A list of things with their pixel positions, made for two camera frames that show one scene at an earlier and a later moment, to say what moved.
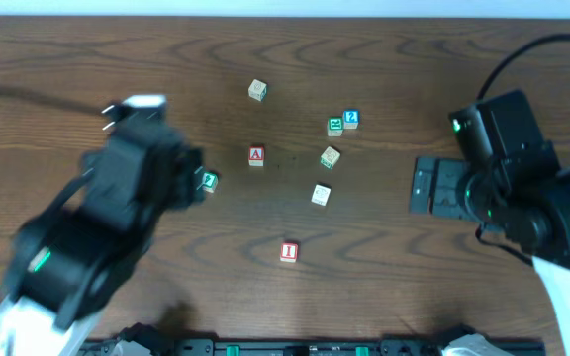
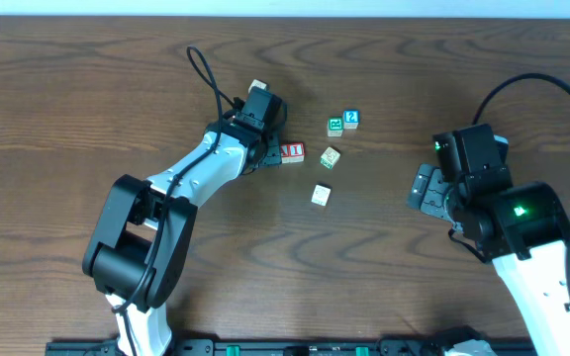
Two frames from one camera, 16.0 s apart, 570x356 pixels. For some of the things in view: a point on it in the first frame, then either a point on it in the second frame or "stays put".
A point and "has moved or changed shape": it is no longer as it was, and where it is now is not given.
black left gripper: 186,176 -> 272,151
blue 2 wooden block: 351,119 stays put
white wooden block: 321,195 stays put
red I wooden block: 289,252 -> 296,152
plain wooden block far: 257,90 stays put
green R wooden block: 334,127 stays put
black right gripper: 425,185 stays put
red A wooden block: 256,156 has moved or changed shape
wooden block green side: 330,157 stays put
